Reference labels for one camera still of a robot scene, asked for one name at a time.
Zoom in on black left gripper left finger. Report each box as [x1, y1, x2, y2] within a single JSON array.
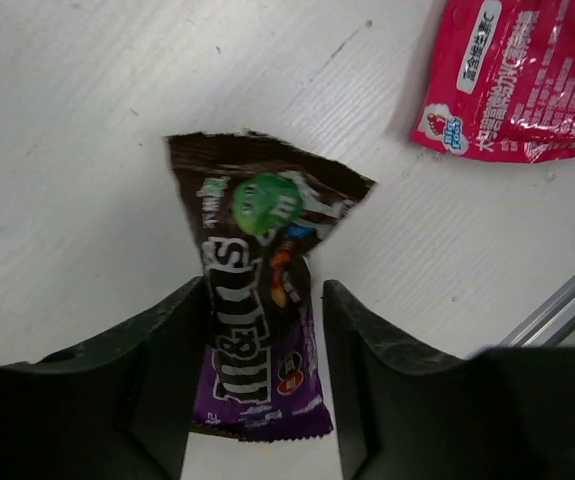
[[0, 278, 210, 479]]

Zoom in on aluminium table edge rail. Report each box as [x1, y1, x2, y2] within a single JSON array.
[[501, 275, 575, 347]]

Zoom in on red pink candy packet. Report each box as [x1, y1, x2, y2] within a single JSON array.
[[410, 0, 575, 164]]

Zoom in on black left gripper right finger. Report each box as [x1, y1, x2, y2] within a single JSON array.
[[322, 280, 575, 479]]

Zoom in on purple brown M&M's packet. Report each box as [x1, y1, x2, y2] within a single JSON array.
[[166, 132, 374, 442]]

